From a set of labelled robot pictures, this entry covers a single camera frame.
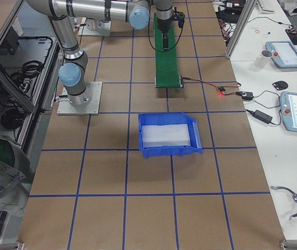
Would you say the black round disc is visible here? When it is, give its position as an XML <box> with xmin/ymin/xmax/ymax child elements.
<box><xmin>272</xmin><ymin>81</ymin><xmax>289</xmax><ymax>91</ymax></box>

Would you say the blue plastic bin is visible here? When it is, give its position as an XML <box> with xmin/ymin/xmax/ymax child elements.
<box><xmin>138</xmin><ymin>112</ymin><xmax>203</xmax><ymax>158</ymax></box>

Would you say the red black power cable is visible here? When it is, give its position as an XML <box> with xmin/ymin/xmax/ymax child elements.
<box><xmin>182</xmin><ymin>76</ymin><xmax>242</xmax><ymax>95</ymax></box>

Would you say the grey jacket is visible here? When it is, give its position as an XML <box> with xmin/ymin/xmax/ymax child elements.
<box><xmin>0</xmin><ymin>134</ymin><xmax>33</xmax><ymax>217</ymax></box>

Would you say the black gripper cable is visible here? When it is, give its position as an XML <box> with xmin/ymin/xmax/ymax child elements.
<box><xmin>148</xmin><ymin>15</ymin><xmax>184</xmax><ymax>53</ymax></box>

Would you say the black inline switch box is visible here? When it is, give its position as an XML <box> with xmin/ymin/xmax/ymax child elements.
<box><xmin>241</xmin><ymin>92</ymin><xmax>254</xmax><ymax>101</ymax></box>

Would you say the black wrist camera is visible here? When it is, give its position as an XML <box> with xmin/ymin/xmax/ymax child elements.
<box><xmin>173</xmin><ymin>9</ymin><xmax>185</xmax><ymax>29</ymax></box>

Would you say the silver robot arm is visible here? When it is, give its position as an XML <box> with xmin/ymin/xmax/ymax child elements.
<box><xmin>151</xmin><ymin>0</ymin><xmax>174</xmax><ymax>52</ymax></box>
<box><xmin>27</xmin><ymin>1</ymin><xmax>149</xmax><ymax>106</ymax></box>

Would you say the green conveyor belt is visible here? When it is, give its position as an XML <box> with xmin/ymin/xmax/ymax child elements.
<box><xmin>153</xmin><ymin>13</ymin><xmax>183</xmax><ymax>89</ymax></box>

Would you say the white mug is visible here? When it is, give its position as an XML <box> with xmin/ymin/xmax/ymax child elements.
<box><xmin>254</xmin><ymin>49</ymin><xmax>273</xmax><ymax>68</ymax></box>

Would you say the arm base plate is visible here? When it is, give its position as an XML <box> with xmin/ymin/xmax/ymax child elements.
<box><xmin>79</xmin><ymin>18</ymin><xmax>112</xmax><ymax>36</ymax></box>
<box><xmin>57</xmin><ymin>82</ymin><xmax>102</xmax><ymax>115</ymax></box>

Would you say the small red led board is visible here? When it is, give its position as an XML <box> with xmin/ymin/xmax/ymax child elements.
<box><xmin>217</xmin><ymin>86</ymin><xmax>226</xmax><ymax>96</ymax></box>

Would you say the black power adapter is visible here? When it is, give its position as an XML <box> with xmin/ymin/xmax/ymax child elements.
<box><xmin>252</xmin><ymin>110</ymin><xmax>273</xmax><ymax>124</ymax></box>

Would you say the white foam sheet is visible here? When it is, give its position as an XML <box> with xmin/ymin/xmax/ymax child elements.
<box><xmin>141</xmin><ymin>124</ymin><xmax>191</xmax><ymax>147</ymax></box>

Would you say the aluminium frame post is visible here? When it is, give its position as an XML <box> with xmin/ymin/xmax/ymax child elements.
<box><xmin>225</xmin><ymin>0</ymin><xmax>257</xmax><ymax>59</ymax></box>

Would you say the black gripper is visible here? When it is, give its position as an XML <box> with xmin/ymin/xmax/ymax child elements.
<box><xmin>157</xmin><ymin>18</ymin><xmax>173</xmax><ymax>52</ymax></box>

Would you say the blue teach pendant far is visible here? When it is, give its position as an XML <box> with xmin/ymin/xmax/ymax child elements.
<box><xmin>265</xmin><ymin>41</ymin><xmax>297</xmax><ymax>69</ymax></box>

